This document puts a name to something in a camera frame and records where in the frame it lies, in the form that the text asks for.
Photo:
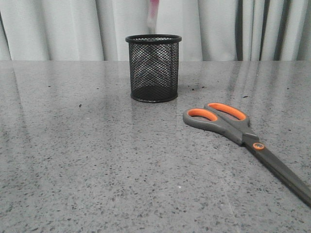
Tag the black mesh pen holder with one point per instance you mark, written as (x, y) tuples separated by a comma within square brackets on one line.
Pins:
[(154, 64)]

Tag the grey curtain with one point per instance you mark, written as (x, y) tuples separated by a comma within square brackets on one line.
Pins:
[(211, 30)]

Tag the pink highlighter pen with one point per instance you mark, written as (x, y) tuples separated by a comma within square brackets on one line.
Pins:
[(152, 15)]

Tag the grey orange scissors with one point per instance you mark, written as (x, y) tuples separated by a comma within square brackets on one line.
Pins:
[(235, 126)]

